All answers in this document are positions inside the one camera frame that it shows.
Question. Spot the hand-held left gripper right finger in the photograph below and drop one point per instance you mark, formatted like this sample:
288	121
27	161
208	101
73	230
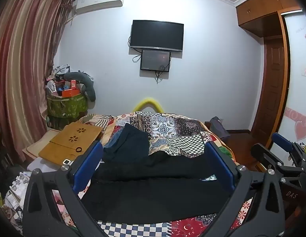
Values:
220	166

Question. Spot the small red box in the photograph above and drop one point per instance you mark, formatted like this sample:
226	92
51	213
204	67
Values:
73	84

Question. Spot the green patterned storage box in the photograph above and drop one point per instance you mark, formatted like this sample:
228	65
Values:
66	108

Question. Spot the brown wooden door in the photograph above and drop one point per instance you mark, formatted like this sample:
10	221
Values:
270	86

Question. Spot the green orange blanket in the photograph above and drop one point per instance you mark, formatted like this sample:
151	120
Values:
224	151

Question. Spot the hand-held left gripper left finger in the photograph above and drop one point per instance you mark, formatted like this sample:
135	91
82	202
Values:
87	166

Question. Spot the striped beige pillow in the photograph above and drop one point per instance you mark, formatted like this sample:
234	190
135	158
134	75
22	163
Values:
98	123

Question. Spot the striped pink curtain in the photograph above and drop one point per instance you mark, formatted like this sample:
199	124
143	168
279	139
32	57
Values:
24	66

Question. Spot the dark teal garment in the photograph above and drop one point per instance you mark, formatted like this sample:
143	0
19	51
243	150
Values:
128	140

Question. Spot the patchwork printed blanket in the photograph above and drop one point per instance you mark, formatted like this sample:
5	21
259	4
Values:
167	130

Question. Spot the white air conditioner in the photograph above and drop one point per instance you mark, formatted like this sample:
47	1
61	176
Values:
98	2

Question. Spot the yellow curved chair back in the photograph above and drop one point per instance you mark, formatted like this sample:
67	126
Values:
148	102

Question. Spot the wooden overhead cabinet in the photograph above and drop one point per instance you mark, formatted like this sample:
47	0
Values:
261	12

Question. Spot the small white device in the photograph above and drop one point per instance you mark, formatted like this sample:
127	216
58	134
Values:
67	162

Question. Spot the black wall television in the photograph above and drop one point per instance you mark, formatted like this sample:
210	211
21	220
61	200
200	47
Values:
156	35

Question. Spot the dark grey bag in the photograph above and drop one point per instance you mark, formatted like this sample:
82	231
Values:
218	128

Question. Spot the beige flat cushion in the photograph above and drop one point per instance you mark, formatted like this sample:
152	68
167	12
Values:
35	147

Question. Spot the black pants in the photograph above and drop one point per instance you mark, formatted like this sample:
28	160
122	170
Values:
153	192

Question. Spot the orange box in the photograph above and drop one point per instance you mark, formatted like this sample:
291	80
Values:
70	93

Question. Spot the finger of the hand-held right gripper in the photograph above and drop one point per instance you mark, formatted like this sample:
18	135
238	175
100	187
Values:
264	155
282	142

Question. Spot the wooden lap desk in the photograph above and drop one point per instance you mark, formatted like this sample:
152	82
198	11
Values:
66	140

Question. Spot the small black monitor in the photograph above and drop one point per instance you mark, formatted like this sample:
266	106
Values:
155	60

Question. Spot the grey neck pillow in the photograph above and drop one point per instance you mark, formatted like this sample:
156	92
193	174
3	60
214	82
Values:
86	84

